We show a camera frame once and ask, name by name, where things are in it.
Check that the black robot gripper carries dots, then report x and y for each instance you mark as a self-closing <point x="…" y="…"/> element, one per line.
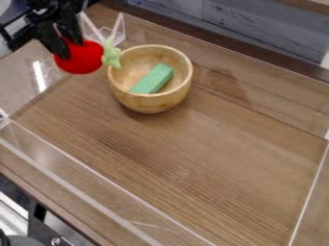
<point x="45" y="20"/>

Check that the red plush strawberry toy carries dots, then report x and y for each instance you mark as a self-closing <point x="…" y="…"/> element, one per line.
<point x="88" y="56"/>

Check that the clear acrylic corner bracket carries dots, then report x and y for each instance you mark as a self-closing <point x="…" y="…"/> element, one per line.
<point x="99" y="34"/>

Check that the wooden bowl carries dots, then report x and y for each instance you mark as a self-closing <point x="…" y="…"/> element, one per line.
<point x="136" y="61"/>

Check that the green rectangular block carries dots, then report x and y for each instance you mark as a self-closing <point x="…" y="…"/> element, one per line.
<point x="154" y="80"/>

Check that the clear acrylic tray wall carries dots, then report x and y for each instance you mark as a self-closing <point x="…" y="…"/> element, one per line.
<point x="111" y="215"/>

